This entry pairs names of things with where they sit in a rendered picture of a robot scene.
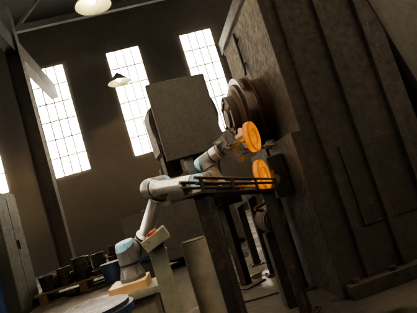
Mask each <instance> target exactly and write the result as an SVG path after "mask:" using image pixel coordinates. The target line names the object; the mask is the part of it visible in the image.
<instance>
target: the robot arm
mask: <svg viewBox="0 0 417 313"><path fill-rule="evenodd" d="M243 142H244V138H243V133H242V128H238V134H237V135H236V134H235V133H234V131H227V132H225V133H224V134H223V135H222V136H220V138H219V139H218V140H216V141H215V142H214V143H213V144H214V145H215V146H213V147H212V148H210V149H209V150H208V151H206V152H205V153H204V154H202V155H201V156H199V157H198V158H197V159H196V160H195V161H194V165H195V167H196V168H197V170H198V171H201V172H202V171H203V173H197V174H194V175H187V176H181V177H177V178H170V177H168V176H166V175H160V176H157V177H154V178H148V179H146V180H144V181H143V182H142V183H141V185H140V192H141V194H142V196H144V197H145V198H148V199H149V200H148V204H147V207H146V211H145V215H144V217H143V221H142V223H141V227H140V230H139V231H137V233H136V236H135V238H134V239H133V238H127V239H125V240H122V241H121V242H119V243H117V244H116V245H115V253H116V254H117V258H118V261H119V265H120V281H121V283H122V284H125V283H131V282H133V281H136V280H138V279H141V278H143V277H145V276H146V272H145V270H144V269H143V267H142V266H141V264H140V262H139V259H138V258H139V257H141V256H143V255H146V254H148V253H147V252H146V250H145V249H144V248H143V246H142V245H141V243H142V241H143V240H144V239H145V238H146V237H147V235H148V233H149V232H151V231H152V230H153V229H155V227H156V223H157V220H158V217H159V213H160V210H161V207H162V205H163V202H165V201H166V200H167V197H168V194H171V193H173V192H178V191H183V190H180V187H182V185H181V184H179V183H178V182H179V181H199V180H198V179H193V177H194V176H222V174H221V173H220V171H219V170H218V168H217V166H216V164H215V162H216V161H218V160H219V159H221V158H222V157H223V156H224V155H225V154H226V155H228V156H229V157H231V158H233V159H234V160H236V161H237V162H240V163H241V162H244V159H245V158H244V157H242V156H241V155H239V154H237V153H236V152H234V151H233V150H232V149H233V148H236V147H237V146H239V145H240V144H241V143H243ZM203 181H225V180H224V179H203Z"/></svg>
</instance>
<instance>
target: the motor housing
mask: <svg viewBox="0 0 417 313"><path fill-rule="evenodd" d="M262 209H264V211H263V212H257V213H256V216H255V223H256V225H257V226H258V228H259V229H261V230H263V231H266V232H265V233H263V234H262V236H263V238H264V242H265V244H266V248H267V252H268V254H269V258H270V260H271V264H272V267H273V270H274V274H275V276H276V280H277V284H278V286H279V289H280V293H281V296H282V299H283V302H284V306H285V307H286V308H288V309H293V308H295V307H298V305H297V302H296V299H295V296H294V292H293V290H292V286H291V283H290V280H289V276H288V274H287V270H286V268H285V265H284V261H283V258H282V255H281V252H280V248H279V245H278V243H277V239H276V235H275V233H274V229H273V227H272V224H271V220H270V217H269V214H268V211H267V208H266V207H264V208H262ZM280 211H281V213H282V216H283V219H284V223H285V226H286V224H287V216H286V214H285V212H284V211H283V210H282V209H280Z"/></svg>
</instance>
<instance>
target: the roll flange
mask: <svg viewBox="0 0 417 313"><path fill-rule="evenodd" d="M240 78H244V79H245V80H246V81H247V82H248V83H249V84H250V86H251V87H252V89H253V91H254V93H255V96H256V99H257V101H258V104H259V108H260V111H261V115H262V122H263V127H264V141H263V144H262V145H265V142H266V141H267V140H271V139H273V138H274V136H275V133H276V118H275V114H274V108H273V105H272V102H271V99H270V96H269V93H268V92H267V89H266V87H265V85H264V84H263V83H262V81H261V80H260V79H257V78H255V79H251V80H249V79H248V78H247V77H245V76H241V77H240Z"/></svg>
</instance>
